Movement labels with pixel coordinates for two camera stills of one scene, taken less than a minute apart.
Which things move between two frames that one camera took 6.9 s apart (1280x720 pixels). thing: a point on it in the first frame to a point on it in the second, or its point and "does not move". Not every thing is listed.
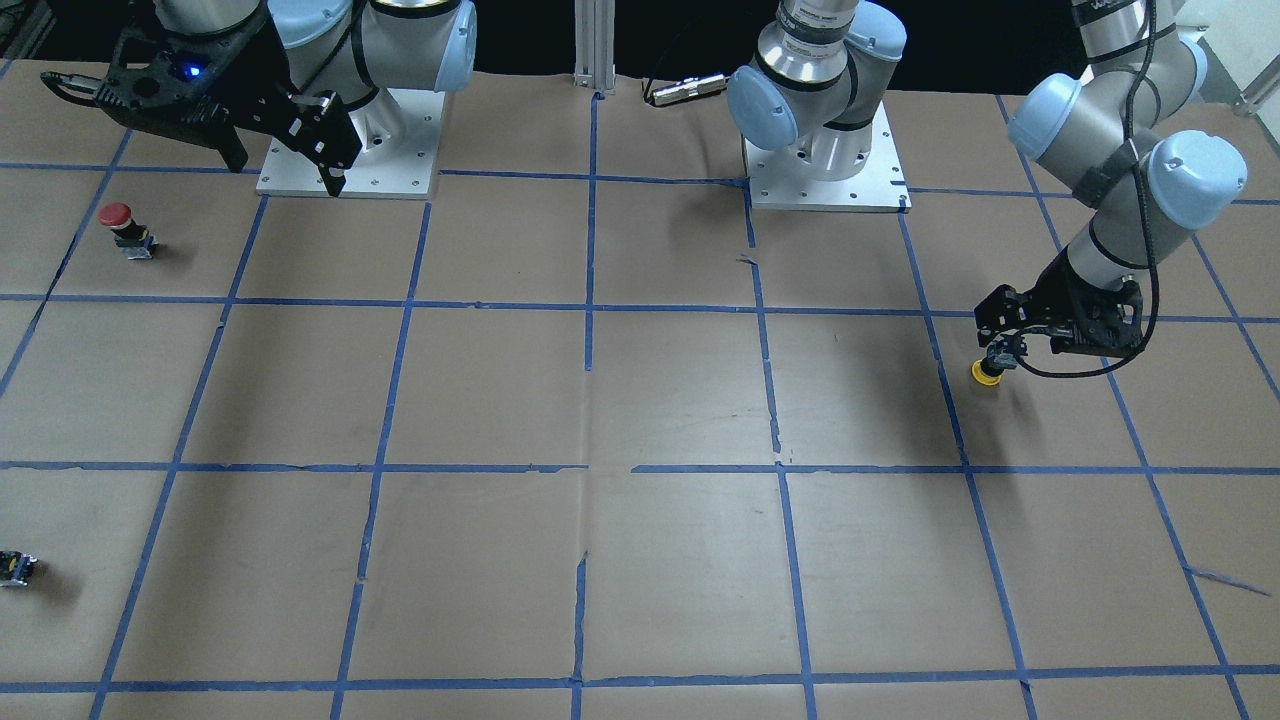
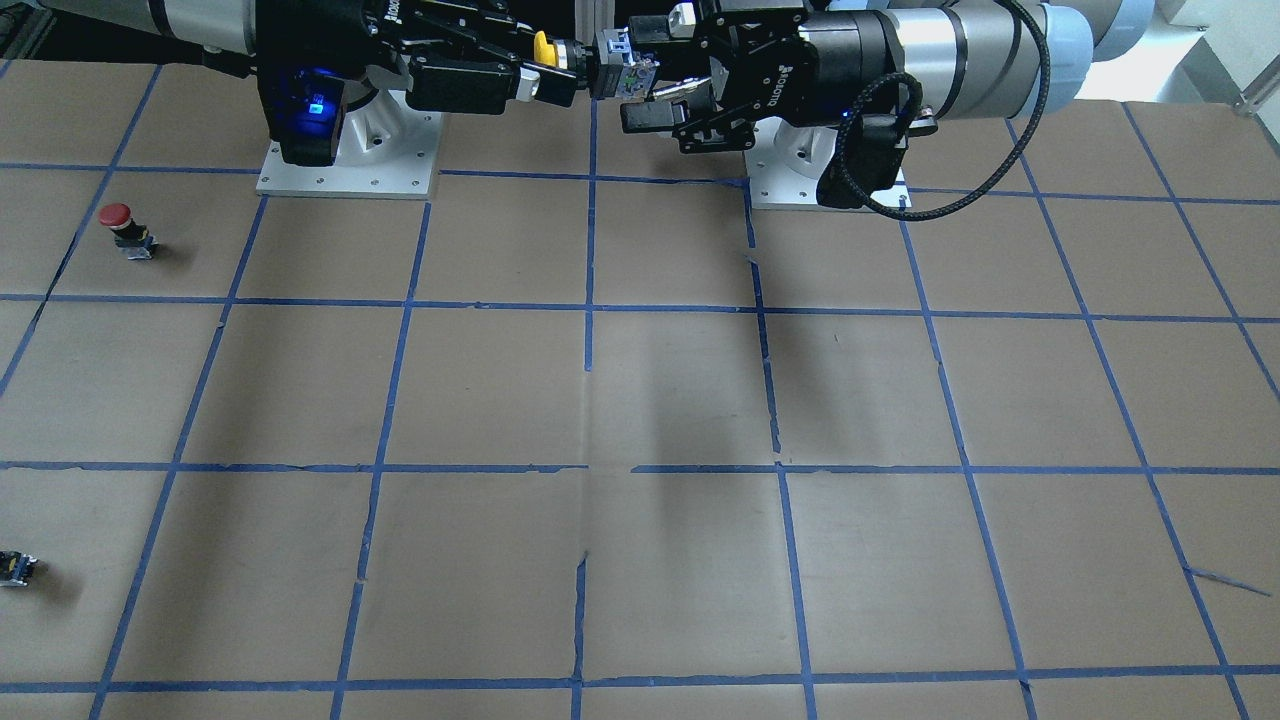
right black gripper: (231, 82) to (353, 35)
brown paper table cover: (585, 438) does not move
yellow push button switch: (988, 370) to (605, 68)
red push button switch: (133, 238) does not move
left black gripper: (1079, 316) to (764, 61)
